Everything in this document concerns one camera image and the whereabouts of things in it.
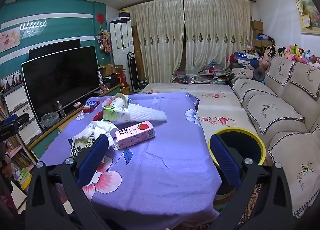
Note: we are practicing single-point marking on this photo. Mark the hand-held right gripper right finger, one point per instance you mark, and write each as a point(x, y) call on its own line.
point(225, 160)

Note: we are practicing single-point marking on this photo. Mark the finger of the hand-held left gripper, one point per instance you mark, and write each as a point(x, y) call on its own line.
point(17, 118)

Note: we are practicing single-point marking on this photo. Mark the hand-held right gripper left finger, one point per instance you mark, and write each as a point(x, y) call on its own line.
point(92, 160)

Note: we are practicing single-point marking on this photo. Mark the white blue refill pouch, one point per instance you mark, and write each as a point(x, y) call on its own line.
point(82, 142)

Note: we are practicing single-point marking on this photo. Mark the yellow rimmed trash bin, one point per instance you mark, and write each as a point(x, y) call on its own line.
point(240, 140)

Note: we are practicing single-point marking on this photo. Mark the pink strawberry milk carton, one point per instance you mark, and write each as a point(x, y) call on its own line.
point(135, 134)

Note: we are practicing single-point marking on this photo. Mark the green label plastic bottle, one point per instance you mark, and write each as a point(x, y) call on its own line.
point(116, 114)

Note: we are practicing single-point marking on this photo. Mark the white paper cup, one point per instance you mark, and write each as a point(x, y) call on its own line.
point(121, 100)

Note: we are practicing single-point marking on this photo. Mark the white foam net sleeve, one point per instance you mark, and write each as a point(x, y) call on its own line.
point(145, 114)

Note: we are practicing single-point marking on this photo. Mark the white drawer cabinet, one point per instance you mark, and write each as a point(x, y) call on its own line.
point(15, 97)

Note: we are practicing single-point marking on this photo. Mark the row of books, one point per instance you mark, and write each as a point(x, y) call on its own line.
point(17, 162)

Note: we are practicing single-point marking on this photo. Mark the glass ashtray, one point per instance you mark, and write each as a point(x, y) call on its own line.
point(50, 120)

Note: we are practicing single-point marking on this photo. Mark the teal wooden television stand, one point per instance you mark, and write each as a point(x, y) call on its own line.
point(50, 135)

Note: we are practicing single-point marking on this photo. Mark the framed photos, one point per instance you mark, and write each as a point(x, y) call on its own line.
point(11, 80)

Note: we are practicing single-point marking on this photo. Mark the clear water bottle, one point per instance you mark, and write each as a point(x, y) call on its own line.
point(61, 110)

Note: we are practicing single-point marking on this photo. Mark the patterned rug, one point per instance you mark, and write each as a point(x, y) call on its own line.
point(252, 200)

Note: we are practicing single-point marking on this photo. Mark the red tray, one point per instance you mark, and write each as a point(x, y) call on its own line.
point(87, 110)

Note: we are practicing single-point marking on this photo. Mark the floral floor mat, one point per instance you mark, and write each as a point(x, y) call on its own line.
point(220, 105)

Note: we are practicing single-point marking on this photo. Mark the small blue box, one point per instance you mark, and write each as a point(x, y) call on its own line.
point(92, 104)

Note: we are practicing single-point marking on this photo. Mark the large flat television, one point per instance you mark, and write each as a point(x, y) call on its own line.
point(62, 82)

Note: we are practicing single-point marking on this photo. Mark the small pink object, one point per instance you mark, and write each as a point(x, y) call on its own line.
point(77, 104)

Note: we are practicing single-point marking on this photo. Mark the purple floral tablecloth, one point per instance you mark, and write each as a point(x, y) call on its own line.
point(155, 170)

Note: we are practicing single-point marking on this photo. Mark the beige sofa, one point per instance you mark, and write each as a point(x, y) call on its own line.
point(275, 115)

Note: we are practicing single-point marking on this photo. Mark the smaller black television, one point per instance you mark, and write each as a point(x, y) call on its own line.
point(55, 47)

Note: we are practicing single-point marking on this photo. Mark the glass table with books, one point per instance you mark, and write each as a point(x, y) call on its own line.
point(200, 78)

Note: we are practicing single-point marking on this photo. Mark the dark round cushion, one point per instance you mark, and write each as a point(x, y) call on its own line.
point(259, 74)

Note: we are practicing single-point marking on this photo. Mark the open cardboard box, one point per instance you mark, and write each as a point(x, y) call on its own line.
point(108, 69)

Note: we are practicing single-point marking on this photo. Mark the black tower fan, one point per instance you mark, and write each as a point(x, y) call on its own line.
point(132, 72)

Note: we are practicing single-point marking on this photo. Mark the blue star print cushion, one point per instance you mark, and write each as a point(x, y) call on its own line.
point(246, 56)

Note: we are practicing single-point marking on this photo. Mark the hanging artificial flowers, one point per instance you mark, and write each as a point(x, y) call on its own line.
point(103, 40)

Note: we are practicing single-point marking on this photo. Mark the pile of plush toys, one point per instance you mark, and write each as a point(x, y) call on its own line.
point(290, 54)

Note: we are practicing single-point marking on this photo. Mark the beige patterned curtain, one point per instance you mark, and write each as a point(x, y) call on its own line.
point(217, 32)
point(157, 40)

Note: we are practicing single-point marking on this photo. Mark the stack of cardboard boxes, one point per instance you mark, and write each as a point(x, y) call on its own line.
point(257, 31)

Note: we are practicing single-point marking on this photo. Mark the framed flower painting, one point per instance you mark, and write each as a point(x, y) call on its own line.
point(306, 8)

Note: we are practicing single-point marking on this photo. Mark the cartoon wall poster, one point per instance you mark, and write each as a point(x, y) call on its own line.
point(8, 39)

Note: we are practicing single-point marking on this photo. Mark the crystal wall ornament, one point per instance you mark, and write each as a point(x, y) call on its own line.
point(32, 29)

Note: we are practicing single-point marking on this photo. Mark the red round wall decoration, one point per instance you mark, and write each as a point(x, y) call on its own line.
point(100, 17)

